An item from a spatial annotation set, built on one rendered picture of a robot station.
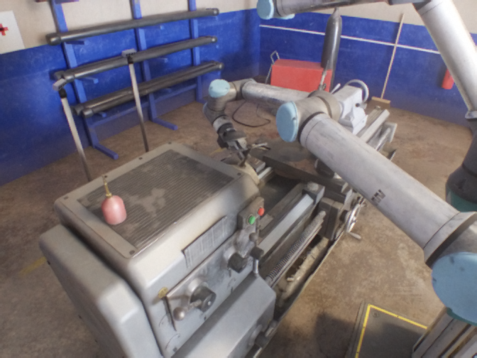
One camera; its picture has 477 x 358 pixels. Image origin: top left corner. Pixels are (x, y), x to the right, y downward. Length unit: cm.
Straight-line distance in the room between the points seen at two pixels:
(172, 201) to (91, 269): 31
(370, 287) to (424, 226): 188
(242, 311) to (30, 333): 166
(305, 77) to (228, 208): 374
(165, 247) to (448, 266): 68
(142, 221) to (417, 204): 73
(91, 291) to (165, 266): 20
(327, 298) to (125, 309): 176
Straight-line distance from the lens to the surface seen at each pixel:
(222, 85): 141
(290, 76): 464
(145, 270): 87
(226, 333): 130
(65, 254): 102
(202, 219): 96
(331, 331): 229
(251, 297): 137
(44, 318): 262
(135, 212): 99
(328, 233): 202
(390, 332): 203
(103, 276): 91
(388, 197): 75
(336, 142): 82
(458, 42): 134
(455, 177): 132
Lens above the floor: 197
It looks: 36 degrees down
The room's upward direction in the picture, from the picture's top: straight up
